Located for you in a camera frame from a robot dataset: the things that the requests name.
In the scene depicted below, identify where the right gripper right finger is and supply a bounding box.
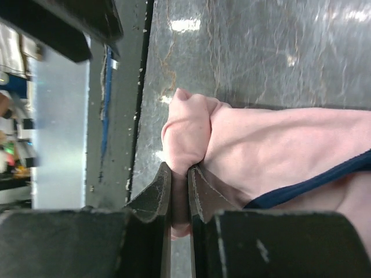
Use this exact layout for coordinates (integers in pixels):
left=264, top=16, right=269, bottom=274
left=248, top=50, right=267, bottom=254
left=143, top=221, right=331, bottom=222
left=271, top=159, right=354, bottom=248
left=188, top=166, right=370, bottom=277

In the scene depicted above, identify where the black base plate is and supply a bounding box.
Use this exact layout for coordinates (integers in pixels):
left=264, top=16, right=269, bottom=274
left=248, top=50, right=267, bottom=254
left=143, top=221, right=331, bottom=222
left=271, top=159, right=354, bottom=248
left=83, top=1, right=154, bottom=209

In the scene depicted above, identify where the pink underwear navy trim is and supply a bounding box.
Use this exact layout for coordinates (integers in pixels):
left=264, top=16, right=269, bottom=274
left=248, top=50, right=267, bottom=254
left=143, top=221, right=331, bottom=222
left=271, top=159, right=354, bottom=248
left=161, top=89, right=370, bottom=246

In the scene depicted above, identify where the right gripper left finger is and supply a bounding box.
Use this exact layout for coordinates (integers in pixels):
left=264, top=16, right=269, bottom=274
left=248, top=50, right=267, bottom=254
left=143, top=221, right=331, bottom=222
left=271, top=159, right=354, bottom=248
left=1, top=163, right=171, bottom=277

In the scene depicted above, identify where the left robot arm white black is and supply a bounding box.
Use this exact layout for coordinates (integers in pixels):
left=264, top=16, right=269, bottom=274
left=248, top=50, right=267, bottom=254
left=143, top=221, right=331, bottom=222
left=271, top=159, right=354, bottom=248
left=1, top=0, right=123, bottom=63

